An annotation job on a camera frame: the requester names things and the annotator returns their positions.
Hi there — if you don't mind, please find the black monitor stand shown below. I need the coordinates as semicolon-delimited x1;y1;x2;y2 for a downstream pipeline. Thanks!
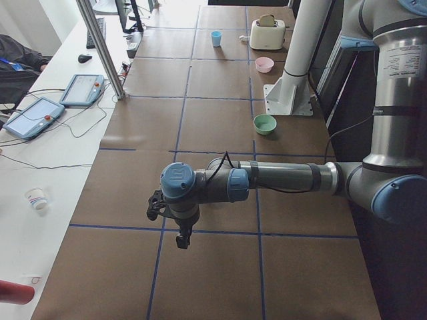
115;0;144;34

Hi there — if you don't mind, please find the aluminium frame post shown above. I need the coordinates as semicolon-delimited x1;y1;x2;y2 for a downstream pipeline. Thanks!
76;0;125;100

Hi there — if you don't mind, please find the white post base plate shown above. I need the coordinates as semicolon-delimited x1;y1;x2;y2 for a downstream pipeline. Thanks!
263;73;314;117

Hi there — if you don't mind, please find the toast slice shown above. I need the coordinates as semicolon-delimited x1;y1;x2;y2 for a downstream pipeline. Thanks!
259;14;275;27

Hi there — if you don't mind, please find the white mounting post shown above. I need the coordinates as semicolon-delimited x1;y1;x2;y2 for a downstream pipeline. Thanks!
282;0;332;80

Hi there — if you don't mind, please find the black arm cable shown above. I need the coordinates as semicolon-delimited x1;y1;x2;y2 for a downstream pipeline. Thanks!
206;150;380;194

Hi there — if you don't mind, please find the teach pendant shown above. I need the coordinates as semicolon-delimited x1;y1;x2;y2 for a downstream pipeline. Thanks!
59;74;105;109
3;97;65;139

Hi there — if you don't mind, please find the near teach pendant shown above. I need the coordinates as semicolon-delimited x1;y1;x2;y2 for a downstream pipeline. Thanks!
3;97;65;139

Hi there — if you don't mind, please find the pink bowl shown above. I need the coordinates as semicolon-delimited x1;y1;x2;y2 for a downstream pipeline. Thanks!
255;57;274;73

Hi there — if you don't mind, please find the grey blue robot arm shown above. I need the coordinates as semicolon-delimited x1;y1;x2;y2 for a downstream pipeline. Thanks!
147;1;426;249

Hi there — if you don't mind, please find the black keyboard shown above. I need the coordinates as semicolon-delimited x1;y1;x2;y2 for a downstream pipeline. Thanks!
85;17;107;49

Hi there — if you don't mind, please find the far teach pendant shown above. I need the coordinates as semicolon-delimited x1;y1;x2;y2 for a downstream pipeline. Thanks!
59;74;105;109

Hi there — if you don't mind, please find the light blue cup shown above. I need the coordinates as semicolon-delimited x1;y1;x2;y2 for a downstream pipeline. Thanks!
211;31;222;47

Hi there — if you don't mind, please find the white paper cup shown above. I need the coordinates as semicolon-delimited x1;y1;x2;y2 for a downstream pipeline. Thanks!
25;188;47;210

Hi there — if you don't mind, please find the white power plug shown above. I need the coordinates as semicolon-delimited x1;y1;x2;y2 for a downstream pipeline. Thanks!
239;35;250;42

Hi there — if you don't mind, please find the green bowl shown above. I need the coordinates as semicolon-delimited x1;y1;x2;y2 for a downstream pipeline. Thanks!
253;114;277;135

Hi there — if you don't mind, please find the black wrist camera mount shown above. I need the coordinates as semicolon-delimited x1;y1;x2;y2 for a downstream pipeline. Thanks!
146;189;166;221

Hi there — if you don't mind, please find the black computer mouse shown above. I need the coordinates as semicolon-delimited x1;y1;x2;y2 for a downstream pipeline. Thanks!
77;54;92;64

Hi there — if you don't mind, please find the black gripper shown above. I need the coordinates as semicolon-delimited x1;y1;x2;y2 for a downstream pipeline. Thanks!
172;210;199;249

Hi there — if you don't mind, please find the red cylinder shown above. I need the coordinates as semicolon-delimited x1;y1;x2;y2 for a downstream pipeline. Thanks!
0;280;35;305

